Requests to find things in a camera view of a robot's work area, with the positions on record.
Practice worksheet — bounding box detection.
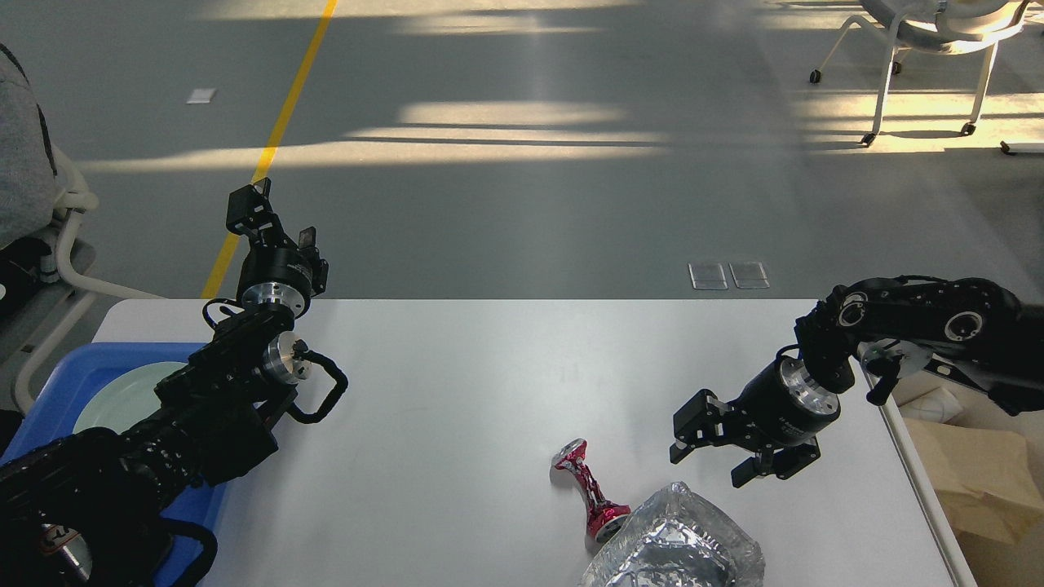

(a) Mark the left floor outlet plate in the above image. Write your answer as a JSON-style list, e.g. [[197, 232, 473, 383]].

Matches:
[[688, 263, 728, 291]]

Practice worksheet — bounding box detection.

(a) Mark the white plastic bin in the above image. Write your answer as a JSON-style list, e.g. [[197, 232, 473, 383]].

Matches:
[[881, 370, 1043, 586]]

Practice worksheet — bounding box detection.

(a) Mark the floor outlet plate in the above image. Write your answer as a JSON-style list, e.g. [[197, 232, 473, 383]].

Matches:
[[728, 263, 772, 289], [688, 263, 728, 291]]

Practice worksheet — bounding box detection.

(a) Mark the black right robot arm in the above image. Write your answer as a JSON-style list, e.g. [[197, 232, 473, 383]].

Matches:
[[669, 276, 1043, 488]]

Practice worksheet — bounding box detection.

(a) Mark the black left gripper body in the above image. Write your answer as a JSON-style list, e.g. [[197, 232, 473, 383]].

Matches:
[[237, 246, 316, 316]]

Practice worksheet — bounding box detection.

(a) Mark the blue plastic tray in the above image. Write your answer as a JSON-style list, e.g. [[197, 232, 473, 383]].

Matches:
[[2, 342, 226, 586]]

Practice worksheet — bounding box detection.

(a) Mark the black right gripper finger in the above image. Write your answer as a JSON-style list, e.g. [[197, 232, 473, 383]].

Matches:
[[730, 439, 821, 489], [669, 389, 739, 465]]

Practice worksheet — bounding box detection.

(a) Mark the right floor outlet plate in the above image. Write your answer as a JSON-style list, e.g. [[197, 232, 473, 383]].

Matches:
[[728, 263, 772, 289]]

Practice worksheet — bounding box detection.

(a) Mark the aluminium foil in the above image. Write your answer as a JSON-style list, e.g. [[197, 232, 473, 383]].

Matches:
[[578, 482, 767, 586]]

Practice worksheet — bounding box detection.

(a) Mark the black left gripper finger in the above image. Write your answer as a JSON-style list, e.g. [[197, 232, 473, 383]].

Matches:
[[298, 226, 329, 296], [226, 178, 290, 248]]

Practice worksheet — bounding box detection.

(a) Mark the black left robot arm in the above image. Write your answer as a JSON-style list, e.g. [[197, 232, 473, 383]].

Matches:
[[2, 178, 349, 586]]

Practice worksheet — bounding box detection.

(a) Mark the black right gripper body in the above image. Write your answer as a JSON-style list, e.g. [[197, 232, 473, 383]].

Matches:
[[730, 355, 840, 451]]

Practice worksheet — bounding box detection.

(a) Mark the white chair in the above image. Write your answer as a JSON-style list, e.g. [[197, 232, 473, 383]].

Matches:
[[808, 1, 1030, 148], [2, 47, 150, 415]]

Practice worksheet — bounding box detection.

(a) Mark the brown paper bag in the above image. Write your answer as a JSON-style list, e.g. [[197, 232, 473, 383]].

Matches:
[[903, 417, 1043, 544]]

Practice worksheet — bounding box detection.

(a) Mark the crushed red soda can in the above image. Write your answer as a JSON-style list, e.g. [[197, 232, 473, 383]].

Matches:
[[551, 438, 631, 544]]

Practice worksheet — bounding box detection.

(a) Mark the light green plate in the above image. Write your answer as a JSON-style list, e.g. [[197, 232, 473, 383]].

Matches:
[[73, 361, 187, 435]]

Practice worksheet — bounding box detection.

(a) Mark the white chair left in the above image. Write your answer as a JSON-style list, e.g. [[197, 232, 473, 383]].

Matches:
[[2, 47, 150, 415]]

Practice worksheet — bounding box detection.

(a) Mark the white chair top right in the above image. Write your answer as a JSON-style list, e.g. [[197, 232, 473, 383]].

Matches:
[[808, 1, 1030, 148]]

